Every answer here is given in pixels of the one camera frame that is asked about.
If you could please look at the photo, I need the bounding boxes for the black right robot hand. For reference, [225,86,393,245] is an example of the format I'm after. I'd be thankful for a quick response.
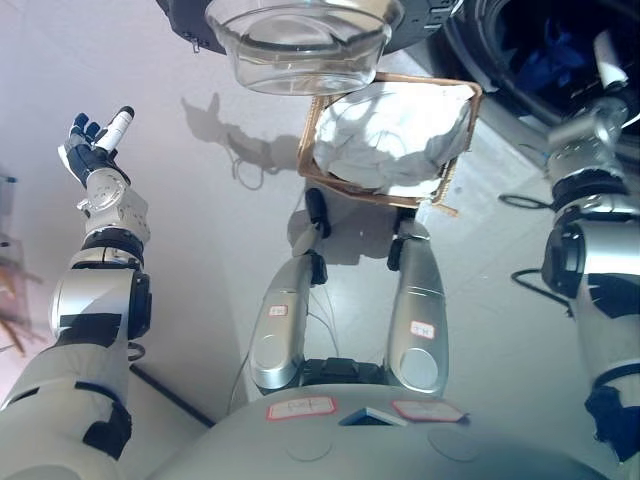
[589,28,634,109]

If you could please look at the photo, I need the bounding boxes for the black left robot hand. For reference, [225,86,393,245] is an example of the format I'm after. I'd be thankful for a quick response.
[57,104,137,189]

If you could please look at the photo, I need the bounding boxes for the dark blue garment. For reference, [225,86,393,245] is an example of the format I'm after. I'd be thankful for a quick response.
[513,16,597,92]

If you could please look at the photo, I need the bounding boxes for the grey front-load washing machine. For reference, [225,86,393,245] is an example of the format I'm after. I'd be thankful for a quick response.
[424,0,640,169]

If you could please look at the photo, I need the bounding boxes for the brown woven laundry basket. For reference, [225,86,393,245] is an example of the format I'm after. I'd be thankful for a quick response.
[296,71,485,219]

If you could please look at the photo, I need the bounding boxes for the white crumpled clothes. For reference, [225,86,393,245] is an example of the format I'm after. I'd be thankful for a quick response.
[311,81,477,192]

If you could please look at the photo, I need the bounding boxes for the round glass washing machine door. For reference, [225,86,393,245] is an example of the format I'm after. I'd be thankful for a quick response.
[154,0,469,97]

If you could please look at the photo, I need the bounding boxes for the silver left robot leg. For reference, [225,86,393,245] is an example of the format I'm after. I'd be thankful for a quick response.
[246,187,332,392]

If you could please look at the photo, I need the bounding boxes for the grey robot torso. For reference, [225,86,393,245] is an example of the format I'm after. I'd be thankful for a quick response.
[148,383,619,480]

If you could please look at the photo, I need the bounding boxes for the black floor cable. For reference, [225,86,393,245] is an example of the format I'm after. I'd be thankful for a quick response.
[498,191,577,317]

